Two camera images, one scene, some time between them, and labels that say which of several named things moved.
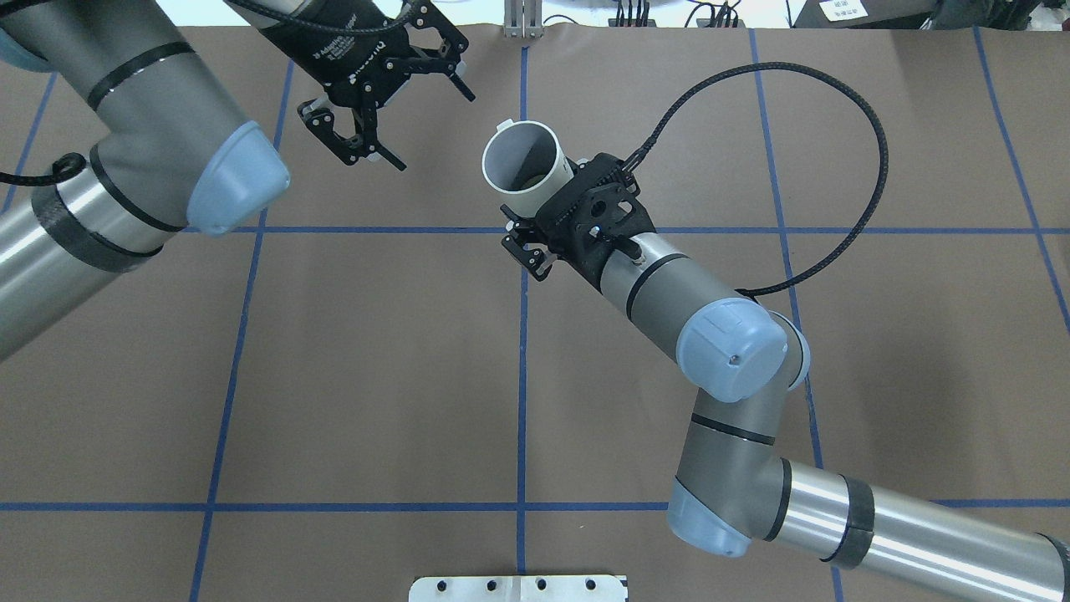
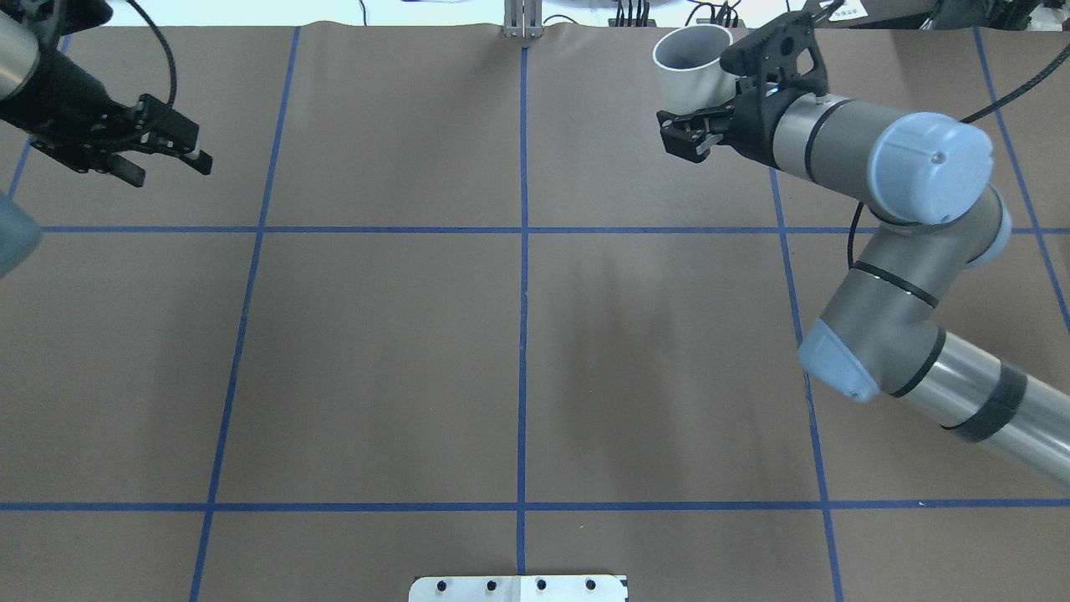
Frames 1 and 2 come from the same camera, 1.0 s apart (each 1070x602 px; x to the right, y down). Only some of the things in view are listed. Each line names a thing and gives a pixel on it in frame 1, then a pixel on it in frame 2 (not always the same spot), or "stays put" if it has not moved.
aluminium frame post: x=523 y=19 stays put
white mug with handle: x=522 y=164 to x=690 y=77
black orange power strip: x=700 y=22 stays put
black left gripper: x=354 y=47 to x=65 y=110
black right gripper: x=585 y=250 to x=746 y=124
